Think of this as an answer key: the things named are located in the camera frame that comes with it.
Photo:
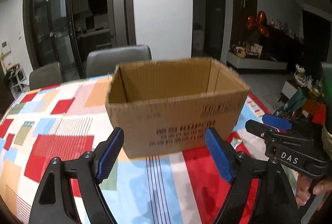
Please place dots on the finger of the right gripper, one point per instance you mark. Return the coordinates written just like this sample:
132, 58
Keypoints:
300, 126
262, 131

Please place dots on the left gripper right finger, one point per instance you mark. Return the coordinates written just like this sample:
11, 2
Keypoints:
237, 169

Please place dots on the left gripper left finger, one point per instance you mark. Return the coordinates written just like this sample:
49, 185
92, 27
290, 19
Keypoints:
94, 167

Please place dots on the dark red snack packet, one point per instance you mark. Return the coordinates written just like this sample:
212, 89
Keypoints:
235, 142

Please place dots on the person right hand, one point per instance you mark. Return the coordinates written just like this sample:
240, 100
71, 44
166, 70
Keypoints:
303, 192

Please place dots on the red gift bag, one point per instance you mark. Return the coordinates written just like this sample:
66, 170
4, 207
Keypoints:
313, 111

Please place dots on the colourful patchwork tablecloth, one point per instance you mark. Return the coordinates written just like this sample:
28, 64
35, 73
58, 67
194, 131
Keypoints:
67, 120

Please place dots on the white low tv cabinet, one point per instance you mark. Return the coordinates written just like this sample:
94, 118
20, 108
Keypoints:
249, 63

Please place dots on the brown cardboard box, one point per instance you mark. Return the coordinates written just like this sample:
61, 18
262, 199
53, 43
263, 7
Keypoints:
165, 107

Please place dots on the grey chair far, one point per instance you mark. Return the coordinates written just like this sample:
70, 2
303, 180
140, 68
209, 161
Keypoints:
45, 76

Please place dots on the grey chair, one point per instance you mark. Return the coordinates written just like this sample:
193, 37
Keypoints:
45, 76
103, 62

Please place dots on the red heart balloons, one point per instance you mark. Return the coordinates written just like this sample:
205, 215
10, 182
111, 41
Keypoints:
258, 23

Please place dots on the grey chair near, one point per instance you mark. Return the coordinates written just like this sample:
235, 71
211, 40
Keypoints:
103, 62

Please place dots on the glass sliding door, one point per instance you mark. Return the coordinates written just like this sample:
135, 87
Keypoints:
50, 36

